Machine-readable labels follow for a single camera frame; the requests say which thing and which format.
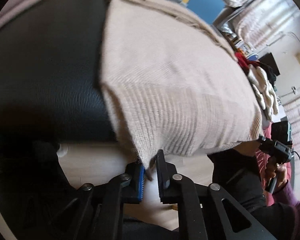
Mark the red knit garment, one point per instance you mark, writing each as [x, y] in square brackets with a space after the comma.
[243, 62]

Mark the black monitor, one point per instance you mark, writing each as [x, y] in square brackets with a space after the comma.
[269, 60]

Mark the beige knit sweater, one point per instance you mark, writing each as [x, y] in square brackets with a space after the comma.
[171, 83]

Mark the white fluffy garment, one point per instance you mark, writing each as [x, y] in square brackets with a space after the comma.
[264, 91]

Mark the black knit garment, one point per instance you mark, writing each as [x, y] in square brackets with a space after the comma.
[270, 73]

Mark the floral pink curtain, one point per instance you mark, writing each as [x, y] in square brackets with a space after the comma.
[261, 20]

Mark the pink bed cover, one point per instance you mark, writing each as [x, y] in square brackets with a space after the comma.
[262, 159]

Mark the person's right hand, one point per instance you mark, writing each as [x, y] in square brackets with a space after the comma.
[278, 171]

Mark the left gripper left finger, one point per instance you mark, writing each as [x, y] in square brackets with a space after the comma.
[96, 212]

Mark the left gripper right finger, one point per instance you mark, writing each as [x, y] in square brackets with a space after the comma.
[205, 212]

